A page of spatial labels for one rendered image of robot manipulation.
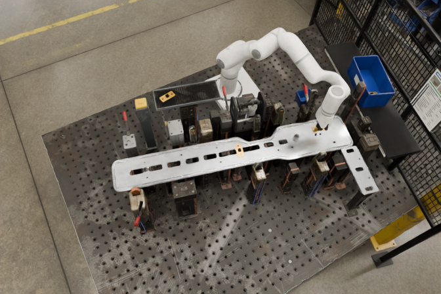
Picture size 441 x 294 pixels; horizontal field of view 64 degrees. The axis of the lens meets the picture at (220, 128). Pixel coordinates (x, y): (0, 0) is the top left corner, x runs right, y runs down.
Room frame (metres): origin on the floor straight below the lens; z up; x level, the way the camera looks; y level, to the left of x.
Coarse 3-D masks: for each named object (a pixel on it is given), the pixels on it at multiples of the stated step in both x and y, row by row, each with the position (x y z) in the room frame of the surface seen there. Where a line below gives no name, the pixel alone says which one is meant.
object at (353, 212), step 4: (368, 188) 0.81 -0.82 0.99; (372, 188) 0.81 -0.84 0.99; (356, 196) 0.81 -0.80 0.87; (360, 196) 0.79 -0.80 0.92; (364, 196) 0.78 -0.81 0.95; (368, 196) 0.79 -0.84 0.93; (344, 200) 0.85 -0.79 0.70; (348, 200) 0.85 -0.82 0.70; (352, 200) 0.81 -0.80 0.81; (356, 200) 0.79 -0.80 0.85; (360, 200) 0.78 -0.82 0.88; (344, 204) 0.82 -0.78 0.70; (348, 204) 0.81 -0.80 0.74; (352, 204) 0.79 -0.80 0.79; (356, 204) 0.78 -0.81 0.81; (348, 208) 0.79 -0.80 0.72; (352, 208) 0.78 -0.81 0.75; (348, 212) 0.78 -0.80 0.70; (352, 212) 0.78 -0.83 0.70; (356, 212) 0.78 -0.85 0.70; (348, 216) 0.75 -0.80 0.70; (352, 216) 0.75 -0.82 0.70
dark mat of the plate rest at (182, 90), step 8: (176, 88) 1.29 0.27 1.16; (184, 88) 1.29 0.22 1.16; (192, 88) 1.29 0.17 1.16; (200, 88) 1.30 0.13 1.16; (208, 88) 1.30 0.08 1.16; (216, 88) 1.30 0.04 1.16; (160, 96) 1.22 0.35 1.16; (176, 96) 1.22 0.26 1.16; (184, 96) 1.23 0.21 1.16; (192, 96) 1.23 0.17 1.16; (200, 96) 1.23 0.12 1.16; (208, 96) 1.24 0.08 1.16; (216, 96) 1.24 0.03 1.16; (160, 104) 1.16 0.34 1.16; (168, 104) 1.17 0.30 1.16; (176, 104) 1.17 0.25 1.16
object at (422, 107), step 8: (432, 72) 1.29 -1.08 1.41; (440, 72) 1.26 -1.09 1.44; (432, 80) 1.26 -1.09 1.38; (440, 80) 1.23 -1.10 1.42; (432, 88) 1.24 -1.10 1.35; (440, 88) 1.21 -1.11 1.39; (424, 96) 1.24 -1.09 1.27; (432, 96) 1.21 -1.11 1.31; (440, 96) 1.18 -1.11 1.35; (416, 104) 1.25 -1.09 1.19; (424, 104) 1.21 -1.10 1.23; (432, 104) 1.18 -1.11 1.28; (440, 104) 1.15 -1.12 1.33; (416, 112) 1.22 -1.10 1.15; (424, 112) 1.19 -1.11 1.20; (432, 112) 1.15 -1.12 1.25; (440, 112) 1.12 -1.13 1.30; (424, 120) 1.16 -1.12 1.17; (432, 120) 1.12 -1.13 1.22; (440, 120) 1.09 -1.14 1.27; (432, 128) 1.09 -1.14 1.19
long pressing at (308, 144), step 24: (312, 120) 1.23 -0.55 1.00; (336, 120) 1.24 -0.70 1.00; (216, 144) 1.02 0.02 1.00; (288, 144) 1.05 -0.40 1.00; (312, 144) 1.06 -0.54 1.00; (336, 144) 1.07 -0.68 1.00; (120, 168) 0.84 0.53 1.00; (168, 168) 0.85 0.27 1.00; (192, 168) 0.86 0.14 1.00; (216, 168) 0.87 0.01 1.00
